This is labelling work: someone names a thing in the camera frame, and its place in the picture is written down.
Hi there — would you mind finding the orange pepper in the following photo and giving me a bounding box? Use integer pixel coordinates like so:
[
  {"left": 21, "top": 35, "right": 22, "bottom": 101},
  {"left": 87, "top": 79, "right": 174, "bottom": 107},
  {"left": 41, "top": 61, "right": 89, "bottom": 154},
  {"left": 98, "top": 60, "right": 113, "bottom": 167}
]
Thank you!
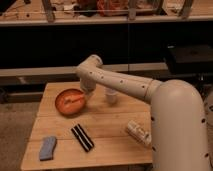
[{"left": 64, "top": 95, "right": 85, "bottom": 104}]

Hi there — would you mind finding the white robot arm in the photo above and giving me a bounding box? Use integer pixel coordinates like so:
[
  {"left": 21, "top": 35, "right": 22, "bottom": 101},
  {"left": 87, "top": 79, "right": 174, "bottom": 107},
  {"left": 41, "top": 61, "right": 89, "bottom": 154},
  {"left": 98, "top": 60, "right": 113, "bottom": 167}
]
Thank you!
[{"left": 76, "top": 55, "right": 213, "bottom": 171}]

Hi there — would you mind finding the orange ceramic bowl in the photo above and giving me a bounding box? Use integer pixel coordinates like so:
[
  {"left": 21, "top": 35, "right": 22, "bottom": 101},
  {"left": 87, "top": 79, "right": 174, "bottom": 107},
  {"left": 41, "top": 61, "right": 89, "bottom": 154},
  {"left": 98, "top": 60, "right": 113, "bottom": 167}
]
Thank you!
[{"left": 55, "top": 88, "right": 86, "bottom": 116}]

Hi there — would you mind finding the white paper cup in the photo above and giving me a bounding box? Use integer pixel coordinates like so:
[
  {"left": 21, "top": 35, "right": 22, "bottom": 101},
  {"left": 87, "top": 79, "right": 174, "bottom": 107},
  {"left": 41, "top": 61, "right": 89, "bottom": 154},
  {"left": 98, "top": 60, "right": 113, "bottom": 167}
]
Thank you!
[{"left": 105, "top": 87, "right": 117, "bottom": 104}]

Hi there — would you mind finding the wooden table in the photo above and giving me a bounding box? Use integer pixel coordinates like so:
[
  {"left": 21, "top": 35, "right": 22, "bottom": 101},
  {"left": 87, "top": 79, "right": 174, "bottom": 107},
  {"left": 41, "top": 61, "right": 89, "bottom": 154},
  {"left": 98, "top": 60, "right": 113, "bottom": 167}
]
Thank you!
[{"left": 21, "top": 82, "right": 152, "bottom": 171}]

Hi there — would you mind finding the black rectangular block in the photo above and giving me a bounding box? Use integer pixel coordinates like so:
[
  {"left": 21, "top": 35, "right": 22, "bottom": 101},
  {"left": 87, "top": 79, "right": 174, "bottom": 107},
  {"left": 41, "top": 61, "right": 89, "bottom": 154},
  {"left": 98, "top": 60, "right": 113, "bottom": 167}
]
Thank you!
[{"left": 71, "top": 124, "right": 94, "bottom": 152}]

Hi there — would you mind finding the orange bag on shelf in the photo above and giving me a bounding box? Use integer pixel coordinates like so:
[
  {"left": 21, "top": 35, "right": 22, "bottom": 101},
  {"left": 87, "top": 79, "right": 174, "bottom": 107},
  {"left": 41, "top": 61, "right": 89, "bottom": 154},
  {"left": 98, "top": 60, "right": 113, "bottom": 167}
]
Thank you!
[{"left": 97, "top": 0, "right": 128, "bottom": 16}]

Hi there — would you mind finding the blue sponge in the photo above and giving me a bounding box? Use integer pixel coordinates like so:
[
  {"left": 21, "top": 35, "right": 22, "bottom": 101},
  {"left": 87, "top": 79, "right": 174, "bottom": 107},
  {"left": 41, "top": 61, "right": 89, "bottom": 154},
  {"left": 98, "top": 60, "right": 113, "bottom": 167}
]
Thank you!
[{"left": 39, "top": 136, "right": 57, "bottom": 161}]

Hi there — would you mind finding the long wooden shelf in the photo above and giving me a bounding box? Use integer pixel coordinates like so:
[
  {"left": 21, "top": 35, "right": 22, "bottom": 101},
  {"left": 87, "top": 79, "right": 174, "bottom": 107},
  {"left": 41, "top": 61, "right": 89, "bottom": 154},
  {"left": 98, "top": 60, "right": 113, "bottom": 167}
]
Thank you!
[{"left": 0, "top": 0, "right": 213, "bottom": 27}]

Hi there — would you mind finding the black box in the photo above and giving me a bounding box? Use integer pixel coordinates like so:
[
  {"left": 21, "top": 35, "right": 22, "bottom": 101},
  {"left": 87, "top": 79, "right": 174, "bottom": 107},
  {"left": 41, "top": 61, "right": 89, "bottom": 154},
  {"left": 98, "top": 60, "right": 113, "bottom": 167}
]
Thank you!
[{"left": 165, "top": 45, "right": 213, "bottom": 74}]

